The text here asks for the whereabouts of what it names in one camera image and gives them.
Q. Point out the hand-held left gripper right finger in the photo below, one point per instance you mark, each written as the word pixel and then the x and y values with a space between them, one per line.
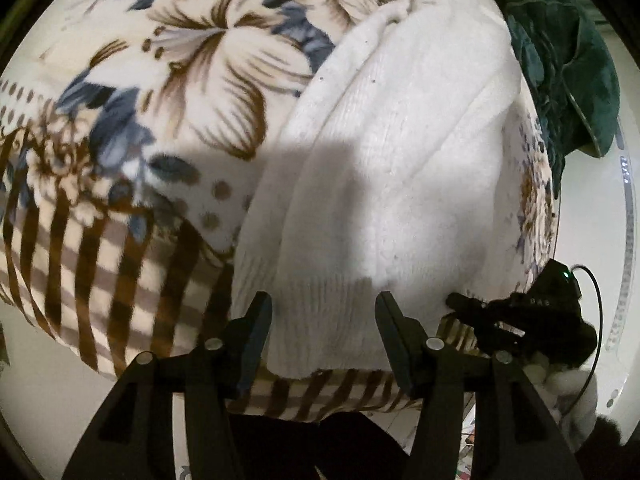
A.
pixel 392 327

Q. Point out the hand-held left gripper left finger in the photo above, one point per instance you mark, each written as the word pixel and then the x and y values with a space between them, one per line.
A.
pixel 260 322

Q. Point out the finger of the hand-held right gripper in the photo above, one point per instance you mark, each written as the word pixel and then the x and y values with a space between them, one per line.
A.
pixel 467 307

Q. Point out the white knit sweater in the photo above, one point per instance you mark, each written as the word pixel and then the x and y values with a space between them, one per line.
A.
pixel 390 185

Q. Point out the white appliance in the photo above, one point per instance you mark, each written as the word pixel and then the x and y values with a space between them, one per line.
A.
pixel 617 260

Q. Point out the floral printed blanket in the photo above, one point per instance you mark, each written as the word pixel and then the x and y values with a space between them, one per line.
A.
pixel 150 110

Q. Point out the dark green garment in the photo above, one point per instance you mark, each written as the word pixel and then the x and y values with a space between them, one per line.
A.
pixel 555 35

